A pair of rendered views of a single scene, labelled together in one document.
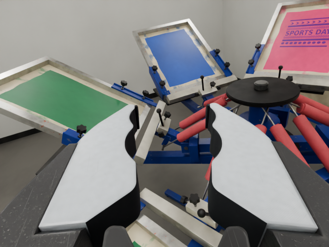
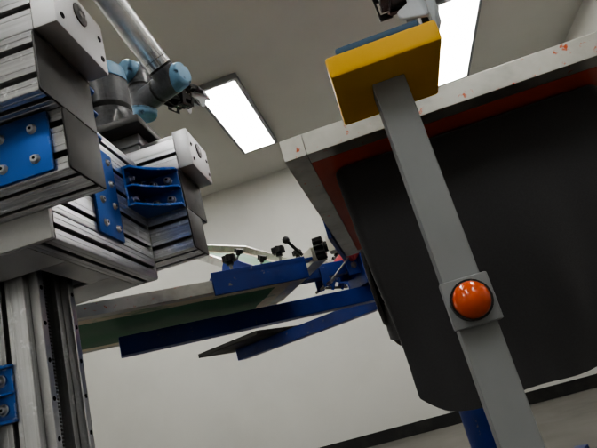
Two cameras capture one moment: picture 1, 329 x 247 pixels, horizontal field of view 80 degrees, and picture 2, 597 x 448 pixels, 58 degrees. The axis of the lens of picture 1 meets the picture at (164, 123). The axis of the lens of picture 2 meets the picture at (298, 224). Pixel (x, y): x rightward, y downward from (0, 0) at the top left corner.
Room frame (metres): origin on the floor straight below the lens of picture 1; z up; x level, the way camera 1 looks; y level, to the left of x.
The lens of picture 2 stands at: (-1.37, -0.84, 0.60)
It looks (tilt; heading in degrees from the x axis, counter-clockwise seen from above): 17 degrees up; 22
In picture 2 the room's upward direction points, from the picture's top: 16 degrees counter-clockwise
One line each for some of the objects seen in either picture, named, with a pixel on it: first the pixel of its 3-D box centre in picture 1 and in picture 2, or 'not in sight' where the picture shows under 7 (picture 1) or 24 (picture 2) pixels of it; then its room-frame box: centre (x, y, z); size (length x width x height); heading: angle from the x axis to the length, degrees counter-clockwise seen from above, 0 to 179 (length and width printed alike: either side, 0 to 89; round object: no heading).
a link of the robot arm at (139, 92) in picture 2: not in sight; (146, 100); (-0.19, 0.02, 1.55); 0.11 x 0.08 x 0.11; 83
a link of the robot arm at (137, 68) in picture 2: not in sight; (136, 76); (-0.19, 0.03, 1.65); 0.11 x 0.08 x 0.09; 173
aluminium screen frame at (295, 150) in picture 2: not in sight; (448, 175); (-0.19, -0.73, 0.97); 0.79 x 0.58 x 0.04; 14
